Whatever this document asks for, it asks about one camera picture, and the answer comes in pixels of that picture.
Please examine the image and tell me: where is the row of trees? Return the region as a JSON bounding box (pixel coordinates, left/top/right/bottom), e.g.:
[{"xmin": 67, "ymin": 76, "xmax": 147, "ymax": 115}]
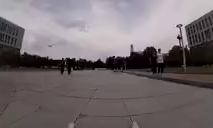
[{"xmin": 0, "ymin": 45, "xmax": 213, "ymax": 71}]

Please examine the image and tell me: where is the grey paved plaza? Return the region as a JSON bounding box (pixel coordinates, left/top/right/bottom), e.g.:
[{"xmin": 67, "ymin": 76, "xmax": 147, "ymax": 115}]
[{"xmin": 0, "ymin": 68, "xmax": 213, "ymax": 128}]

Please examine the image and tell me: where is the tower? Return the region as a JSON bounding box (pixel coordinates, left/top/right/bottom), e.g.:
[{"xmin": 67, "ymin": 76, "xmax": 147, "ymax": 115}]
[{"xmin": 129, "ymin": 44, "xmax": 135, "ymax": 56}]

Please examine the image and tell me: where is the person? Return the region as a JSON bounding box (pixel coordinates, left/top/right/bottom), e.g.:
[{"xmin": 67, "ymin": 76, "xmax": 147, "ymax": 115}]
[
  {"xmin": 150, "ymin": 50, "xmax": 158, "ymax": 75},
  {"xmin": 59, "ymin": 57, "xmax": 66, "ymax": 76},
  {"xmin": 66, "ymin": 57, "xmax": 74, "ymax": 76},
  {"xmin": 156, "ymin": 48, "xmax": 165, "ymax": 75}
]

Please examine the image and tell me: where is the robot's own part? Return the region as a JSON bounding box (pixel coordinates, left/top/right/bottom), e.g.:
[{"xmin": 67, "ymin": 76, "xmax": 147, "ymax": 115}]
[
  {"xmin": 67, "ymin": 121, "xmax": 76, "ymax": 128},
  {"xmin": 131, "ymin": 121, "xmax": 140, "ymax": 128}
]

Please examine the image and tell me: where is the lamp pole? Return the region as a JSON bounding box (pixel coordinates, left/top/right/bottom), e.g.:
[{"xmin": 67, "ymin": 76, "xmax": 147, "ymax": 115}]
[{"xmin": 175, "ymin": 23, "xmax": 188, "ymax": 72}]

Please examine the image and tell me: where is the pale building with windows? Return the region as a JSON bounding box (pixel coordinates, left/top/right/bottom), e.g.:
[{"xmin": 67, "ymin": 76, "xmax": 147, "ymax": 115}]
[{"xmin": 184, "ymin": 7, "xmax": 213, "ymax": 50}]

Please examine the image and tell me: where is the grey building with windows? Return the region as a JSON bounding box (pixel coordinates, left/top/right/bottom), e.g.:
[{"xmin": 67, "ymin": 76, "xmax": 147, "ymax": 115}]
[{"xmin": 0, "ymin": 13, "xmax": 26, "ymax": 54}]

